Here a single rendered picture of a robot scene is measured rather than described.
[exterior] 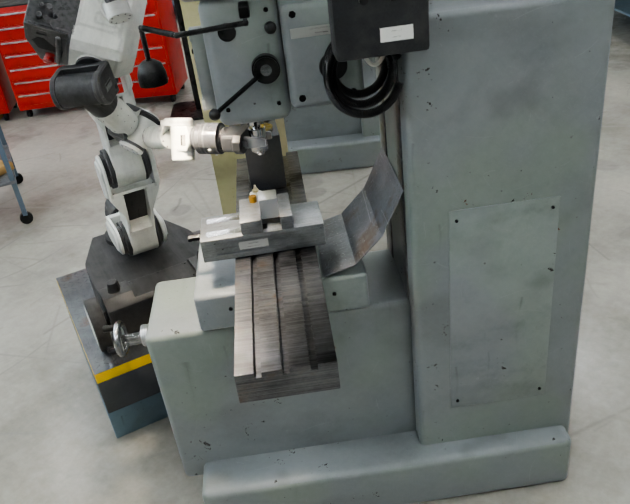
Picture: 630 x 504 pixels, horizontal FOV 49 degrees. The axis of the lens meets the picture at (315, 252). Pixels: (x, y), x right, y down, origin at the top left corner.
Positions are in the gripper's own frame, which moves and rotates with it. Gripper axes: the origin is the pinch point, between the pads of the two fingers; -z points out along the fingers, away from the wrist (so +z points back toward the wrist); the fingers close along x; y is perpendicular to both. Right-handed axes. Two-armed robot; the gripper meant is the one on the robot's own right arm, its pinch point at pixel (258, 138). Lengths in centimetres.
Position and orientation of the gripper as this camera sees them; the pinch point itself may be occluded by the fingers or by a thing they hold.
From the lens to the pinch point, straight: 192.1
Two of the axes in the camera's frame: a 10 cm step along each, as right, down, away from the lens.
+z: -9.6, -0.5, 2.7
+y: 1.0, 8.5, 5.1
